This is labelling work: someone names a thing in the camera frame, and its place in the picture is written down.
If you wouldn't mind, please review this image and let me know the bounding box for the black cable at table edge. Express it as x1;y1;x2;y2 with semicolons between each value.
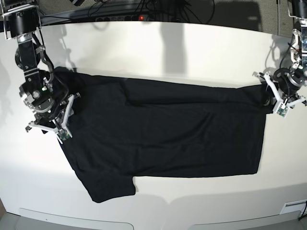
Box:
298;200;307;221

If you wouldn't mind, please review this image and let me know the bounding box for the black power strip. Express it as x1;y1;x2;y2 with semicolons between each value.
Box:
95;14;146;22

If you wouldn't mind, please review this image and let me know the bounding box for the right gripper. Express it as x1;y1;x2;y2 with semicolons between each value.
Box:
20;69;80;134

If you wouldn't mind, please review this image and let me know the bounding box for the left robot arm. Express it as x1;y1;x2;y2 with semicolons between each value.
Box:
257;0;307;117

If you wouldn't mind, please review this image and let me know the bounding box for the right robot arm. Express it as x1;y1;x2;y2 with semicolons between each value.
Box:
0;0;80;141

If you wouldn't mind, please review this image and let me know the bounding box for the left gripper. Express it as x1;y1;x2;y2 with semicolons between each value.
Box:
255;68;307;108

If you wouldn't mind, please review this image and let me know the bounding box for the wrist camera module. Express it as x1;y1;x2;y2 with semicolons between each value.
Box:
57;129;72;144
273;101;289;118

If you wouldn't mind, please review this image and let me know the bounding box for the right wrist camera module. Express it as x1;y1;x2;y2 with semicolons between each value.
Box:
57;129;72;144

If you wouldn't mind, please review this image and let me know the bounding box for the black T-shirt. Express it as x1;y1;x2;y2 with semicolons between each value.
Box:
55;67;272;203

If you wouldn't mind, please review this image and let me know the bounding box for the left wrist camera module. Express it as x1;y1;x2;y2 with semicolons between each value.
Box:
273;101;289;118

